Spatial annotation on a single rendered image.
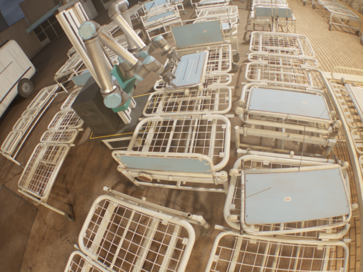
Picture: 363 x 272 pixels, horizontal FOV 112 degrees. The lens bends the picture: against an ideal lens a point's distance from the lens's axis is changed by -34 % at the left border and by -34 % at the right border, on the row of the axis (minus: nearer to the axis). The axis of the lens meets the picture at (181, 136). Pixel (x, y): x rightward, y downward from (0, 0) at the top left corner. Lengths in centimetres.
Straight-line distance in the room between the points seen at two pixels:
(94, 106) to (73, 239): 157
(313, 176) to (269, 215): 40
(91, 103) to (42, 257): 215
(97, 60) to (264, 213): 148
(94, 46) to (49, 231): 234
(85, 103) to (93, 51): 75
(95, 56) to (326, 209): 181
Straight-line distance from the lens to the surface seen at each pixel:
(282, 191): 120
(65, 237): 254
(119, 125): 226
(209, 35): 275
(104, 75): 147
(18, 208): 383
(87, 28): 135
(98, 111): 203
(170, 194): 187
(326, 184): 132
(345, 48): 456
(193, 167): 123
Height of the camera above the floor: 166
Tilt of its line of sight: 49 degrees down
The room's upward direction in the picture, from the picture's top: 24 degrees counter-clockwise
